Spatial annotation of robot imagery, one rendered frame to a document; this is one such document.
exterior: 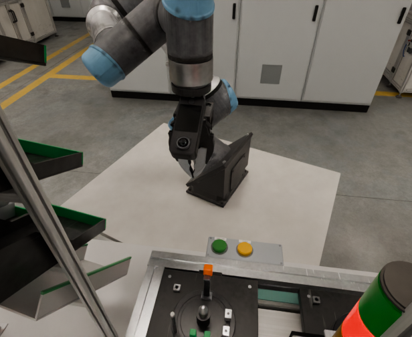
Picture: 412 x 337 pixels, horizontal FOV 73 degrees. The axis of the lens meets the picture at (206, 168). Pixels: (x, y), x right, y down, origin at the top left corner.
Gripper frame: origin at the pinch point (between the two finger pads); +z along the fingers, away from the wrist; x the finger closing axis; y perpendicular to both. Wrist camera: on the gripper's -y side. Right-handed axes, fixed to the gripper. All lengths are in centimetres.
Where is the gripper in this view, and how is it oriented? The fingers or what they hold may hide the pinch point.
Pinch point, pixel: (192, 174)
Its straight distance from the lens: 60.7
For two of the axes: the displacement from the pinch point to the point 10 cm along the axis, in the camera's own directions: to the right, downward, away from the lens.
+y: 1.4, -6.3, 7.6
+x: -9.9, -0.9, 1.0
